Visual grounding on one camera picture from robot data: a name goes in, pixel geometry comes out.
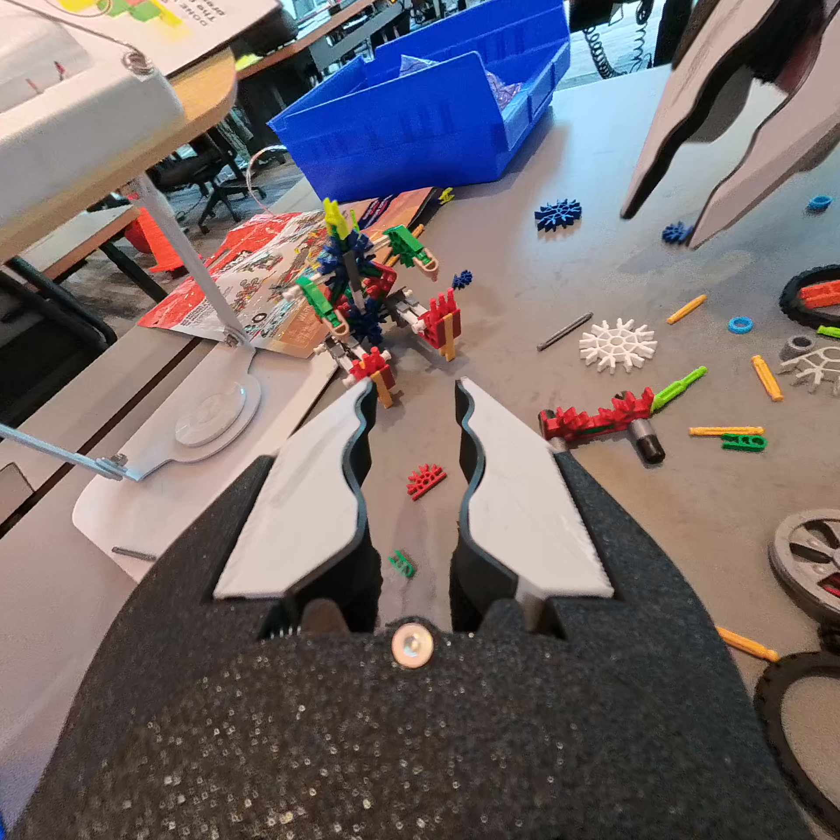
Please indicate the clear plastic bag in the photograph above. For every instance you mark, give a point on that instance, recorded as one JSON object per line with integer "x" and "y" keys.
{"x": 505, "y": 88}

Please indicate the thin grey rod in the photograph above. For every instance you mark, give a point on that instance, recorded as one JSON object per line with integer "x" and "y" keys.
{"x": 564, "y": 333}

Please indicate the green clip connector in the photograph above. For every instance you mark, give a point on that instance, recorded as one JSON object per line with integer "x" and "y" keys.
{"x": 732, "y": 443}

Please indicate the black rubber tyre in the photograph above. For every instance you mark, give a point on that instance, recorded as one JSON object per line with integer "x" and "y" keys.
{"x": 787, "y": 302}
{"x": 764, "y": 715}

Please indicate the silver wheel hub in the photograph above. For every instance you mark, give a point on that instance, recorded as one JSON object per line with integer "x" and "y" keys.
{"x": 784, "y": 564}

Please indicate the black furniture frame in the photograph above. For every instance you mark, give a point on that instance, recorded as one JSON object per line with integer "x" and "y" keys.
{"x": 39, "y": 341}

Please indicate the long yellow rod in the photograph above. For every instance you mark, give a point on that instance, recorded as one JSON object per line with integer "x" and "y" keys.
{"x": 417, "y": 231}

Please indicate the short orange rod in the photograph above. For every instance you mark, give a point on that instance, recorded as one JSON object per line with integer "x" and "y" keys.
{"x": 715, "y": 431}
{"x": 768, "y": 379}
{"x": 748, "y": 644}
{"x": 687, "y": 309}

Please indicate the red printed toy package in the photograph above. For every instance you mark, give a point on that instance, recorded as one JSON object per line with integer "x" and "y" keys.
{"x": 249, "y": 289}

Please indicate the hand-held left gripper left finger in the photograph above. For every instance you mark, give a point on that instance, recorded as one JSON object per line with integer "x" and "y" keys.
{"x": 295, "y": 499}

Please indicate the short grey rod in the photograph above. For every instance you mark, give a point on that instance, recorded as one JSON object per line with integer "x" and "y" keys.
{"x": 134, "y": 554}

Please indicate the white triangular connector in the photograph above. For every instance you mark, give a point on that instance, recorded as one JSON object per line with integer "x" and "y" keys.
{"x": 814, "y": 363}

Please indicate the blue plastic storage bin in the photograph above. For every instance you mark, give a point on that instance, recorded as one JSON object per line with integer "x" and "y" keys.
{"x": 394, "y": 144}

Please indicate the long wooden workbench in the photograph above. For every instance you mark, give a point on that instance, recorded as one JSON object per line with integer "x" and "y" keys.
{"x": 295, "y": 49}

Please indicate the orange traffic cone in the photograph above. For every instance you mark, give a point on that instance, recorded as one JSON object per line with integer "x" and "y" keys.
{"x": 161, "y": 243}

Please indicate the small red connector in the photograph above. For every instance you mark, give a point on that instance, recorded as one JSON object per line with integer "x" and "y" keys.
{"x": 426, "y": 482}

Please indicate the orange ladder connector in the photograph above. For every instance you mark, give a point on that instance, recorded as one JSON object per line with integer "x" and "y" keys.
{"x": 823, "y": 293}

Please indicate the multicoloured construction toy model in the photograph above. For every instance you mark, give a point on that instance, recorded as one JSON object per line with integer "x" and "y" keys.
{"x": 367, "y": 295}

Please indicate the printed instruction sheet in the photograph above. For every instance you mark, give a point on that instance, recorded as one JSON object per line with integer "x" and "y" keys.
{"x": 216, "y": 26}

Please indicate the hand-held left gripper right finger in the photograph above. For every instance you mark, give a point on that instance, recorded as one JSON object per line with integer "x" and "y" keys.
{"x": 525, "y": 512}

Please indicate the lime green plastic rod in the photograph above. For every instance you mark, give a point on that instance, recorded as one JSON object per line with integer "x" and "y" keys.
{"x": 679, "y": 388}
{"x": 830, "y": 331}

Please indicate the small green connector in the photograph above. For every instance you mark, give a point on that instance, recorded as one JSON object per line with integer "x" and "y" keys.
{"x": 401, "y": 564}

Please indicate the white plastic device box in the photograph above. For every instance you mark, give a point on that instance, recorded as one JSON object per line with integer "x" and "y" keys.
{"x": 79, "y": 111}

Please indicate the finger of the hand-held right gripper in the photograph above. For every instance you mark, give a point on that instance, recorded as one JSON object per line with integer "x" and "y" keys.
{"x": 709, "y": 59}
{"x": 787, "y": 144}

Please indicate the grey cylindrical spacer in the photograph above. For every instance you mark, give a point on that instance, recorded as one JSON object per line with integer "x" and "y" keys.
{"x": 791, "y": 351}

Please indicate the red connector and shaft assembly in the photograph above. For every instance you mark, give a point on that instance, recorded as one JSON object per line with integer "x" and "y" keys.
{"x": 590, "y": 417}

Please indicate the orange printed booklet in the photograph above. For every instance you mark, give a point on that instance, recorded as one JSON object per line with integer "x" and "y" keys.
{"x": 400, "y": 210}

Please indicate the black office chair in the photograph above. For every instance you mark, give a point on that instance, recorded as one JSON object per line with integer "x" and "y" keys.
{"x": 216, "y": 184}

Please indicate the large blue snowflake connector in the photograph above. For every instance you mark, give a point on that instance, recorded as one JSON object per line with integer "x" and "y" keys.
{"x": 558, "y": 215}

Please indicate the white snowflake connector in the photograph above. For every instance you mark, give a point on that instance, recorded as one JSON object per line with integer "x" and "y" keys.
{"x": 617, "y": 346}

